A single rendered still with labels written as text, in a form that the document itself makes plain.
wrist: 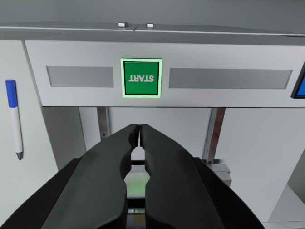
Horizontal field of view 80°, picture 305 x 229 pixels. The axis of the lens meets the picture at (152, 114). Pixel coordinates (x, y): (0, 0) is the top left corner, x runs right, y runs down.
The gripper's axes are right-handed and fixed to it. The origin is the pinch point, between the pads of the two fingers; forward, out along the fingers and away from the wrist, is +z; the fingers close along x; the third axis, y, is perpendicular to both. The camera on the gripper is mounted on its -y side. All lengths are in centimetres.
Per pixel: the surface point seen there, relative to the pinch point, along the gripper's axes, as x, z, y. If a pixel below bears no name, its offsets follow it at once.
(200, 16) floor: 34, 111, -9
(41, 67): -13.7, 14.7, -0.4
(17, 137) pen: -19.1, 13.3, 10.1
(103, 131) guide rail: -9.0, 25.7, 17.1
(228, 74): 12.8, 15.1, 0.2
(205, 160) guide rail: 17.0, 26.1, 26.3
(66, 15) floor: -44, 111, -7
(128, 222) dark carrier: -3.7, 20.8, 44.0
